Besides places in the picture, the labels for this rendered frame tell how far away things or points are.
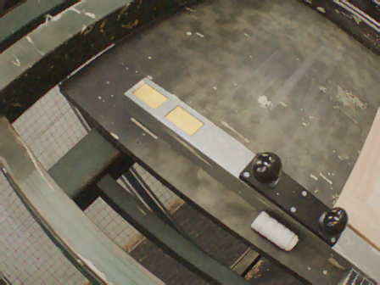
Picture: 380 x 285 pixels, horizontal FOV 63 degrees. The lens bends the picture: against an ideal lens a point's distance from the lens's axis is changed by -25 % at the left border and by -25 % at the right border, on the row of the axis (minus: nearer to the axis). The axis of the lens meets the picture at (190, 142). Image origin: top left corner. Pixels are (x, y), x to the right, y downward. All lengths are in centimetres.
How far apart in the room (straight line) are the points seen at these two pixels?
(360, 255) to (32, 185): 52
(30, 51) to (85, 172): 25
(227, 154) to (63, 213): 26
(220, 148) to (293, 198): 14
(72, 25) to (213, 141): 35
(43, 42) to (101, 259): 40
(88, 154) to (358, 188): 48
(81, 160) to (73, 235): 19
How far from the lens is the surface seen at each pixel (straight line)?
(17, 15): 119
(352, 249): 57
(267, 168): 43
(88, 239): 49
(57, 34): 69
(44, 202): 53
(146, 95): 62
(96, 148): 66
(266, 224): 54
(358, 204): 64
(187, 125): 59
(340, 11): 106
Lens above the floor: 169
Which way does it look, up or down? 12 degrees down
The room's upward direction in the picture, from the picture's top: 36 degrees counter-clockwise
